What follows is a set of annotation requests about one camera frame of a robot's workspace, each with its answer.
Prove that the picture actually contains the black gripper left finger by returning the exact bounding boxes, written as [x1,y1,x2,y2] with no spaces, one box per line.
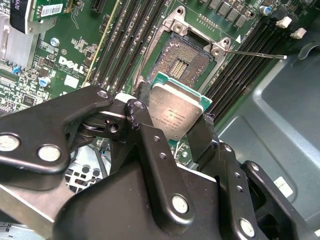
[0,81,197,235]

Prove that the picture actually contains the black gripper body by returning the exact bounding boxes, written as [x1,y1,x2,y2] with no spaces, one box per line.
[53,159,227,240]

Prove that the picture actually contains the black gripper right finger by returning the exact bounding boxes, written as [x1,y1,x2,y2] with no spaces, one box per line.
[186,112,316,240]

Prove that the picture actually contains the silver CPU green edge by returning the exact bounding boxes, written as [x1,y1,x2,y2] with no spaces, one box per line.
[147,71,213,146]

